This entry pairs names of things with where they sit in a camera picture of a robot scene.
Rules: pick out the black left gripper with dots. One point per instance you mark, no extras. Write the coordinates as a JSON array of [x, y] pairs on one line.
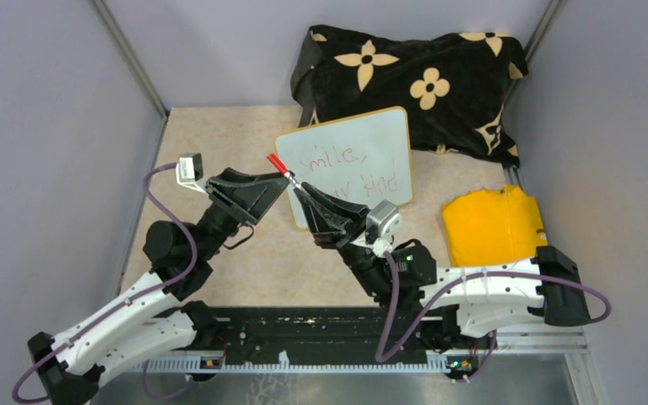
[[246, 196]]

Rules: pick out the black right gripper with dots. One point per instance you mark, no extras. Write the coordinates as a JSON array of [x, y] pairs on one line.
[[328, 228]]

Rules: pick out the red marker cap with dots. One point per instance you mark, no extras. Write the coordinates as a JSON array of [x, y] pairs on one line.
[[277, 163]]

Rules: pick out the yellow framed whiteboard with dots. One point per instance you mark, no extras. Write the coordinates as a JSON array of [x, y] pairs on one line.
[[362, 159]]

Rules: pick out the white red capped marker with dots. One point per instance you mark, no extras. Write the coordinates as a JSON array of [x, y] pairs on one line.
[[293, 180]]

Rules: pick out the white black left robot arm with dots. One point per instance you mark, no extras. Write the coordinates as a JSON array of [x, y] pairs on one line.
[[157, 314]]

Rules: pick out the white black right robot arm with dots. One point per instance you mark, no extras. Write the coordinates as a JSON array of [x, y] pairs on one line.
[[545, 286]]

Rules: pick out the yellow cloth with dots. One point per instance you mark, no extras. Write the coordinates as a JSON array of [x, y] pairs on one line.
[[492, 226]]

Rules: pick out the black floral pillow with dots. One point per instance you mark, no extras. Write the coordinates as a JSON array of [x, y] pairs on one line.
[[452, 87]]

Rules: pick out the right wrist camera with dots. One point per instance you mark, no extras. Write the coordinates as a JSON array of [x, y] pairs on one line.
[[380, 226]]

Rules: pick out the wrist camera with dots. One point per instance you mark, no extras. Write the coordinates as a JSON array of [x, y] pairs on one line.
[[380, 226], [189, 172]]

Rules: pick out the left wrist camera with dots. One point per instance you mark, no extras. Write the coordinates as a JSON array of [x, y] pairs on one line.
[[189, 172]]

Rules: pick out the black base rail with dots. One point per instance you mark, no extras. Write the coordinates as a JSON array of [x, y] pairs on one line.
[[332, 340]]

